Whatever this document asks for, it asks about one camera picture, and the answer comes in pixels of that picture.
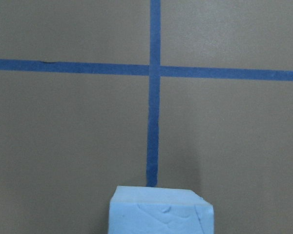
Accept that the light blue foam block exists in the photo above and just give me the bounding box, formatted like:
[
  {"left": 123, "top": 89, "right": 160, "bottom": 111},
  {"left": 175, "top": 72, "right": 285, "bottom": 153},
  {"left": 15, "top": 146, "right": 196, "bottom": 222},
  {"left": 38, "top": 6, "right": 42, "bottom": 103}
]
[{"left": 108, "top": 186, "right": 214, "bottom": 234}]

